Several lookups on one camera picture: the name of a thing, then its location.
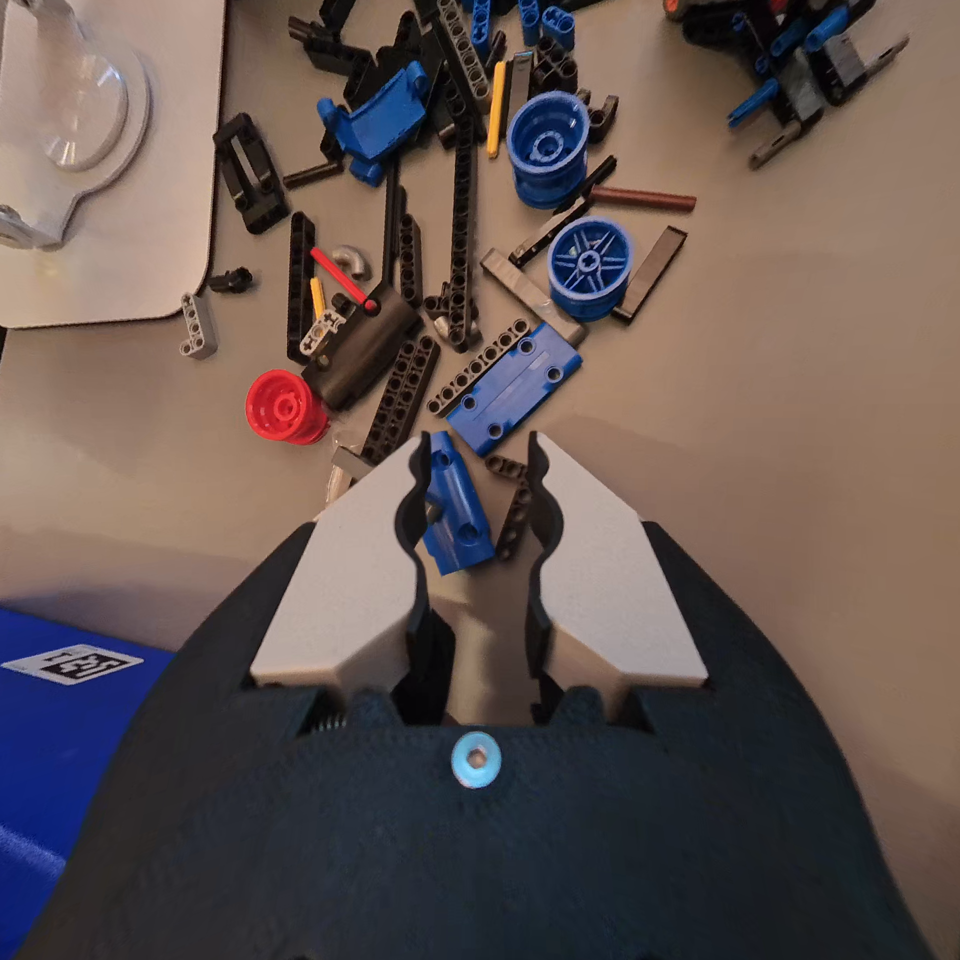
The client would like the grey desk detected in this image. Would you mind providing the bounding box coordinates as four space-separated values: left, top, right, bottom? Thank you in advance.
0 0 960 901

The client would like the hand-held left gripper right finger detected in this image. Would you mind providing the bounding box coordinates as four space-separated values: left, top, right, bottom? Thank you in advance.
525 431 710 702

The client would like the red wheel rim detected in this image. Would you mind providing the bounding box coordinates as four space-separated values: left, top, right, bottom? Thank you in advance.
245 369 332 447

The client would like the dark grey holed beam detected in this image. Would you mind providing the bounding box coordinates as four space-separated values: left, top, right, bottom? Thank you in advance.
435 0 493 107

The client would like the long black holed beam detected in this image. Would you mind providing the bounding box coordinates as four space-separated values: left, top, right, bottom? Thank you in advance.
360 123 483 467

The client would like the grey long beam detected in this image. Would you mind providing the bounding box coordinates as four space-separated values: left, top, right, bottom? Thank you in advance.
427 318 531 418

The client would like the black curved panel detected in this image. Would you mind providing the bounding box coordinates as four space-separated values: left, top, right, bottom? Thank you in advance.
301 283 423 412

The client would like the black flat tile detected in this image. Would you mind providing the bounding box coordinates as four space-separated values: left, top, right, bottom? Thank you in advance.
611 225 690 326

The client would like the black cross connector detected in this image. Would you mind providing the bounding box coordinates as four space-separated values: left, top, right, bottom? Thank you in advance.
528 33 581 99

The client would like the black bracket piece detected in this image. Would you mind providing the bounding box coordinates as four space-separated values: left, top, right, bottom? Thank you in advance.
483 453 536 563

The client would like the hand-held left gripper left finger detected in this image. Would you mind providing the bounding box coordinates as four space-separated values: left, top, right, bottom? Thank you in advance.
248 432 456 723

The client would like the white rounded board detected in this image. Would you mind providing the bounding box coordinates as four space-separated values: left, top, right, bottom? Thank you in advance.
0 0 229 330

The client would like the light grey small connector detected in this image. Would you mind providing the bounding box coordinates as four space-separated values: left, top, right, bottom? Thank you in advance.
300 313 348 358

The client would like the heap of black beams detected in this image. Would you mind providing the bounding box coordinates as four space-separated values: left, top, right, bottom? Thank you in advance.
288 0 451 151

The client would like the light grey short beam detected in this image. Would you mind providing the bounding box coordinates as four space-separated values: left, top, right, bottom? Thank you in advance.
178 292 221 362

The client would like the blue storage bin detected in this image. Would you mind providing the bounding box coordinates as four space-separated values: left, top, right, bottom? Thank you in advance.
0 606 178 948

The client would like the black small connector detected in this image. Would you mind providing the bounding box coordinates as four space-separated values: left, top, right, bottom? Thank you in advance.
577 88 621 144

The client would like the blue hinged fender panel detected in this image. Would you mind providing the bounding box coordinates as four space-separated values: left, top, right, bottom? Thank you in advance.
316 60 433 188

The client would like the grey flat plate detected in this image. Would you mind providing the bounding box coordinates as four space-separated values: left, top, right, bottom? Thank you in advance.
480 247 589 348

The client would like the blue flat holed panel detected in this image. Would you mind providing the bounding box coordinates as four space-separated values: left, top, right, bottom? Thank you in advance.
446 322 585 459

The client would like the black thin beam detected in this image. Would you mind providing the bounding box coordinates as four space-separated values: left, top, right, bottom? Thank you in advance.
508 155 619 270

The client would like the blue curved panel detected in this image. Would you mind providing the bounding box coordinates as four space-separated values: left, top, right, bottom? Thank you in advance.
420 431 497 578

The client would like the blue wheel rim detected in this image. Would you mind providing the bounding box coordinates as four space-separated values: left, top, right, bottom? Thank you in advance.
547 216 636 324
506 90 592 212

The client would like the red axle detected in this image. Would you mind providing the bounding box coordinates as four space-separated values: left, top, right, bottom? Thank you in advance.
309 247 378 313

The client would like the brown axle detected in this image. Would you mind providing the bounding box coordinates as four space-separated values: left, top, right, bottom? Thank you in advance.
588 187 699 212

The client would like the black rectangular frame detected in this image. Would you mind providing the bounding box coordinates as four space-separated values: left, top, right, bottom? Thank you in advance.
212 112 291 236

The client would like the black grey motor assembly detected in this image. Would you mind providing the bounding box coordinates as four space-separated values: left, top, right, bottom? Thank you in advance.
663 0 913 171

